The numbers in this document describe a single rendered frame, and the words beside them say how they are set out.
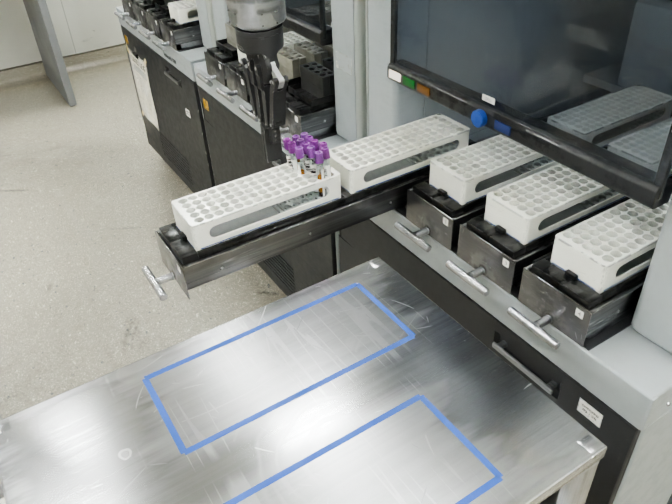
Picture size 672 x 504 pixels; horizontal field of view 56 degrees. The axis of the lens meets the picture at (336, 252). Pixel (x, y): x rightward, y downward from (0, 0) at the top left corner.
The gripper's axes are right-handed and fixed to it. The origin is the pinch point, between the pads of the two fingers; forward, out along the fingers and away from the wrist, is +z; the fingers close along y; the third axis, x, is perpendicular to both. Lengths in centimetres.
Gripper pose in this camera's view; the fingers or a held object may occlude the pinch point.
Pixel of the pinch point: (271, 141)
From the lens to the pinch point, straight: 113.0
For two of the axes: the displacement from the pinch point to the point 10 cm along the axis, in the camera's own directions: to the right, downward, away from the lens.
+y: 5.3, 4.9, -6.9
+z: 0.4, 8.0, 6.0
